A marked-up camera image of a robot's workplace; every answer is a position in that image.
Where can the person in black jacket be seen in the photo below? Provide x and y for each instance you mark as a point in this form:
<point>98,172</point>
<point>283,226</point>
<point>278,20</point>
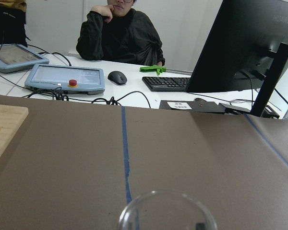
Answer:
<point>119,33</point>

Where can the clear glass measuring cup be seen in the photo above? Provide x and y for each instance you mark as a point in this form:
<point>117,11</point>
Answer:
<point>166,210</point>

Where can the black keyboard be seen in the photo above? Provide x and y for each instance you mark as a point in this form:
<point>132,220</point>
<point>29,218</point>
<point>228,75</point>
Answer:
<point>166,84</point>

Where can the bamboo cutting board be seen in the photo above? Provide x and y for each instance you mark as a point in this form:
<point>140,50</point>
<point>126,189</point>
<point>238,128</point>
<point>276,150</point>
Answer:
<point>11,118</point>

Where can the teach pendant with red button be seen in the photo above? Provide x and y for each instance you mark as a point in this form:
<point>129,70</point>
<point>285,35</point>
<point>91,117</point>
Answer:
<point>71,80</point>

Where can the black computer mouse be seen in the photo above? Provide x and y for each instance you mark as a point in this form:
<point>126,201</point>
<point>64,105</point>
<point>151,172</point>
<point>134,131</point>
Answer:
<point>117,77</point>

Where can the black computer monitor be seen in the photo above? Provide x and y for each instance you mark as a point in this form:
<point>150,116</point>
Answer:
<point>247,48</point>

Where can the black box with label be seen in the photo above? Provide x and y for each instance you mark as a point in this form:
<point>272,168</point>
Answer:
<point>192,106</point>

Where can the person in yellow shirt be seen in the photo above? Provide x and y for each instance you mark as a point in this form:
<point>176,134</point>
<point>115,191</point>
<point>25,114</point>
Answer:
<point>12,22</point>

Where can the green plastic clamp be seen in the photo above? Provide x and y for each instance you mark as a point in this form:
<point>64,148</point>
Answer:
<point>154,68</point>

